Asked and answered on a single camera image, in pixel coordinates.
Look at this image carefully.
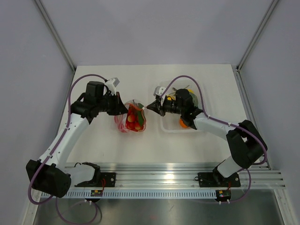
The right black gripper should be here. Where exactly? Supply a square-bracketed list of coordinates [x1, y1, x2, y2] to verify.
[148, 96, 184, 117]

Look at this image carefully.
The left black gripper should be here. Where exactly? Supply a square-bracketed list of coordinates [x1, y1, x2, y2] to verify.
[97, 92, 128, 116]

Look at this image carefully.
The green netted melon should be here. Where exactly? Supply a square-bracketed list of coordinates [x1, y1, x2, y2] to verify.
[189, 92, 199, 107]

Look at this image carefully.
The red lychee bunch with leaves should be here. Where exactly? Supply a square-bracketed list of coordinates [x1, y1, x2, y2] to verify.
[126, 103, 146, 132]

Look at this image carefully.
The clear zip top bag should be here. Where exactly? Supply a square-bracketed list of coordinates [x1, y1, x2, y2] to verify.
[114, 99, 146, 133]

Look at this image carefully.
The red apple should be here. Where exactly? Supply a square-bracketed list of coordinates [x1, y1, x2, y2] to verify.
[114, 114, 128, 133]

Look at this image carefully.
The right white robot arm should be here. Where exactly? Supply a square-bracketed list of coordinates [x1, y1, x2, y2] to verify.
[147, 86, 267, 187]

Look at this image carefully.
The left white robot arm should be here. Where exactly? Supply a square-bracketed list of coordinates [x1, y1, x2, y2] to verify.
[26, 78, 128, 198]

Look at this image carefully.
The white plastic food tray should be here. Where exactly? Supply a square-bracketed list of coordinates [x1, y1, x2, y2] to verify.
[160, 77, 203, 133]

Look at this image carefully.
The orange tangerine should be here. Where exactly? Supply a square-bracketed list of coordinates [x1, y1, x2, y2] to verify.
[180, 119, 188, 128]

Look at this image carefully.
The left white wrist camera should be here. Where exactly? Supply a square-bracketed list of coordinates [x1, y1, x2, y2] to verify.
[105, 78, 120, 95]

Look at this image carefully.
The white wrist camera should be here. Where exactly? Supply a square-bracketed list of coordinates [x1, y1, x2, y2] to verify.
[105, 78, 120, 95]
[153, 86, 166, 98]

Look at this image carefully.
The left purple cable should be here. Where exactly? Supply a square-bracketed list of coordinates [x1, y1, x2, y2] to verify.
[27, 74, 111, 222]

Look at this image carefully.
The purple cable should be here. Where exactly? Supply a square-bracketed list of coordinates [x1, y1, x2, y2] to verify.
[27, 74, 111, 222]
[161, 75, 268, 203]

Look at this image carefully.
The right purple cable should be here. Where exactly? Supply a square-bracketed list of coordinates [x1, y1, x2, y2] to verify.
[161, 75, 268, 203]

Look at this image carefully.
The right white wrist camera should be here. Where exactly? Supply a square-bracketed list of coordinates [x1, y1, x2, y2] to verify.
[153, 86, 166, 98]

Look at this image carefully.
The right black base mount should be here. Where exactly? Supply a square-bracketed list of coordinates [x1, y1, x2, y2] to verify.
[194, 167, 241, 188]

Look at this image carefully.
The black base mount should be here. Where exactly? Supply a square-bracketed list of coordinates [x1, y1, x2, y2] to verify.
[71, 162, 116, 188]
[194, 167, 241, 188]

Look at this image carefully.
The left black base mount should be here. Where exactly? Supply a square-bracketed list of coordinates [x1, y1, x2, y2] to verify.
[71, 162, 116, 188]

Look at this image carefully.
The aluminium mounting rail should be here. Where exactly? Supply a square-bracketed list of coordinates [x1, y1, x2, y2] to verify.
[31, 163, 286, 189]

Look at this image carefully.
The white slotted cable duct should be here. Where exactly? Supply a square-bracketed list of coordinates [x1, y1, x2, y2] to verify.
[41, 189, 218, 199]

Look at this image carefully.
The left aluminium frame post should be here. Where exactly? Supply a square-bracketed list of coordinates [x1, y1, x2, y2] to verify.
[33, 0, 76, 73]

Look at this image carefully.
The aluminium frame post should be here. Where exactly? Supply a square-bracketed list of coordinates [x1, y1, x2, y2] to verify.
[33, 0, 76, 73]
[236, 0, 281, 72]

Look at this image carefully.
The right aluminium frame post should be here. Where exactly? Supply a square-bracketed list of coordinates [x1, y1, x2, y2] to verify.
[236, 0, 281, 72]

